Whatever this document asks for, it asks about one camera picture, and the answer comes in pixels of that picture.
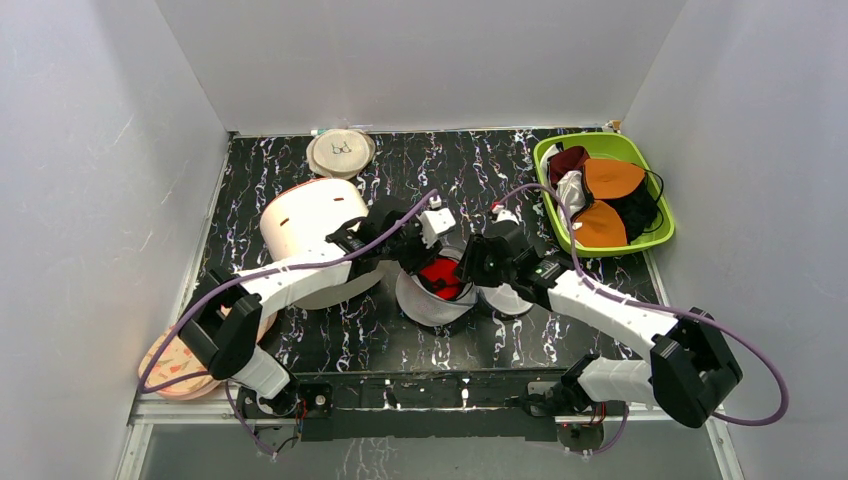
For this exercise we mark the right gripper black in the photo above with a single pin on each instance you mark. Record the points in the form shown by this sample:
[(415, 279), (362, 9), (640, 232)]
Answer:
[(475, 258)]

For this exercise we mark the dark red bra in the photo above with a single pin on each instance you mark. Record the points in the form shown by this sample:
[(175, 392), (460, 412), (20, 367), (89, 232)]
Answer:
[(566, 161)]

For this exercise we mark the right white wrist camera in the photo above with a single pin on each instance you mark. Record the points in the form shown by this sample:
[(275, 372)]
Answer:
[(502, 217)]

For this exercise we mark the red black bra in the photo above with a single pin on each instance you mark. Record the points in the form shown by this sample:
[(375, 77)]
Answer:
[(440, 278)]

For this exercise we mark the large beige cylindrical laundry bag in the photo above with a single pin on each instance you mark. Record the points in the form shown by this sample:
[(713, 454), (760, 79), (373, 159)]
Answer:
[(304, 215)]

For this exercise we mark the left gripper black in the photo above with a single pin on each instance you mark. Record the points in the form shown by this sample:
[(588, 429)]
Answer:
[(424, 255)]

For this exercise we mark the white cloth in basin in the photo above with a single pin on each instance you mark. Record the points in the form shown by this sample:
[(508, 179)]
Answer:
[(574, 198)]

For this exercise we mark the orange black bra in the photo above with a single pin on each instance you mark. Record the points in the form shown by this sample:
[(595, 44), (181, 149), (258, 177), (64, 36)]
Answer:
[(623, 209)]

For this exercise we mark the white mesh laundry bag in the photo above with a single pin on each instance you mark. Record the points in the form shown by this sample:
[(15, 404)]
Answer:
[(428, 310)]

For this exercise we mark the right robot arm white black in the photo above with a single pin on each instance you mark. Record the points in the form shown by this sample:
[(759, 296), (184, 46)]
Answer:
[(684, 366)]

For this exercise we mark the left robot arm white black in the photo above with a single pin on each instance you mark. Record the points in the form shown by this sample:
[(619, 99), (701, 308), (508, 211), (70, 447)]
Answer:
[(221, 328)]

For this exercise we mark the small beige round bra bag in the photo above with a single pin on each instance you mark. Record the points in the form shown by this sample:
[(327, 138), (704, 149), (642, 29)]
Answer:
[(340, 153)]

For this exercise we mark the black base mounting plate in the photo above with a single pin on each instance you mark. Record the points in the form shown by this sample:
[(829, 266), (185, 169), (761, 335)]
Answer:
[(523, 403)]

